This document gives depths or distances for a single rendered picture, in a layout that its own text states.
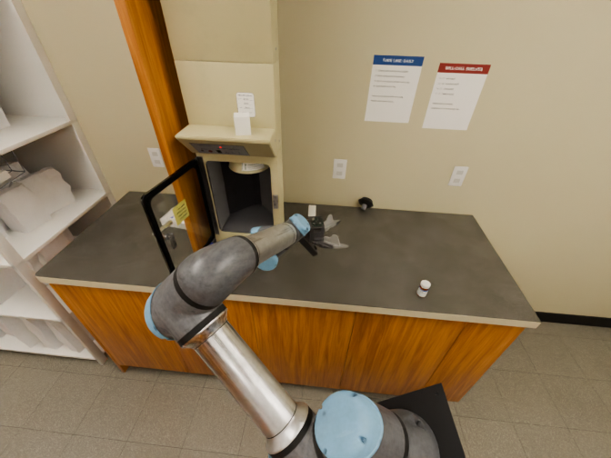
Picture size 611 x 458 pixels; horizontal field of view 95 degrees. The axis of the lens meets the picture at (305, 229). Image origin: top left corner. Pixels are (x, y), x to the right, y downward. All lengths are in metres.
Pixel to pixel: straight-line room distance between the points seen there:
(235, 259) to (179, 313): 0.15
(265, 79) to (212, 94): 0.19
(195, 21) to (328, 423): 1.08
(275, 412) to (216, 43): 1.00
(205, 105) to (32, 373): 2.08
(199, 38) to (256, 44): 0.18
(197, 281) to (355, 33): 1.18
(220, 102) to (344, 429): 0.98
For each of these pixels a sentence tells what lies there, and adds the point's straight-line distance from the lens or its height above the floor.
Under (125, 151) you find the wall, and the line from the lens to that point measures 1.94.
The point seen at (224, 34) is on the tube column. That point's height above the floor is 1.78.
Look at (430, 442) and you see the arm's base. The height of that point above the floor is 1.16.
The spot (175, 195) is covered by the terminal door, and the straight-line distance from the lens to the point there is 1.10.
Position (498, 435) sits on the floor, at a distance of 2.22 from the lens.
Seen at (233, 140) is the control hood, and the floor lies 1.50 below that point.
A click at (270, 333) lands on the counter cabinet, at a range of 1.43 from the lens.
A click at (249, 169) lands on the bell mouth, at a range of 1.18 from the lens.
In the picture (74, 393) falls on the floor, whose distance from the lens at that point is 2.40.
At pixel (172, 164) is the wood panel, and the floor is 1.39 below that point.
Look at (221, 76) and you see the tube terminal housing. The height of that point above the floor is 1.67.
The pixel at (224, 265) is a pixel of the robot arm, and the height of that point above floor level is 1.46.
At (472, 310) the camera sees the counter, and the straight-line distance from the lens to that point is 1.31.
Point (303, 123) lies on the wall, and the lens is 1.50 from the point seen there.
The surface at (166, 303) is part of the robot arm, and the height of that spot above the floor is 1.40.
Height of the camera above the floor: 1.85
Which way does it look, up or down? 39 degrees down
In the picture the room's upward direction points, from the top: 2 degrees clockwise
